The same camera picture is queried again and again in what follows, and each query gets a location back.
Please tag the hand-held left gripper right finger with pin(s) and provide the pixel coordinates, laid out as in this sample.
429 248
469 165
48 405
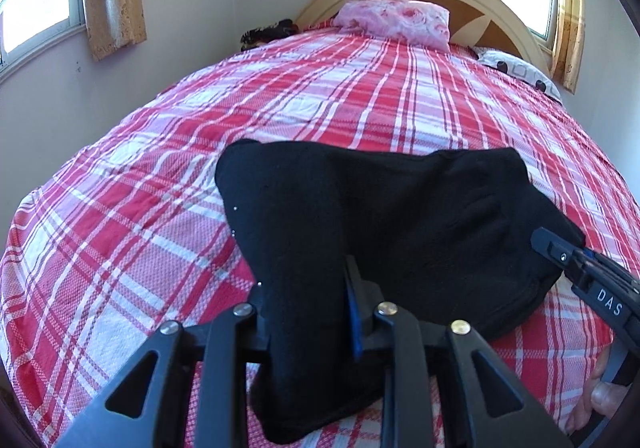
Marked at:
356 323

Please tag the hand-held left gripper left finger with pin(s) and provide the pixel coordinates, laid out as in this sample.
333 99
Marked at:
257 323

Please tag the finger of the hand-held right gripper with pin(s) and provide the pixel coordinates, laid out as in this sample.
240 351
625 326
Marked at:
552 248
612 270

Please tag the black pants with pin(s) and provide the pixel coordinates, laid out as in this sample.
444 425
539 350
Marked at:
375 208

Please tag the person's right hand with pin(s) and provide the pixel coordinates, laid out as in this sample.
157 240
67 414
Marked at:
600 393

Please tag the red plaid bed sheet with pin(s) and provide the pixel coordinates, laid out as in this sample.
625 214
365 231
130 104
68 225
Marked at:
150 228

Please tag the white spotted pillow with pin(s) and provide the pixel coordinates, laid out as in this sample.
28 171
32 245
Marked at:
520 70

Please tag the pink floral pillow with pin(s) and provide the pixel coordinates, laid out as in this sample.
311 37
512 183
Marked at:
395 23

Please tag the black bundle beside bed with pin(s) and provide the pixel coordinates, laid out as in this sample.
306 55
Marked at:
267 34

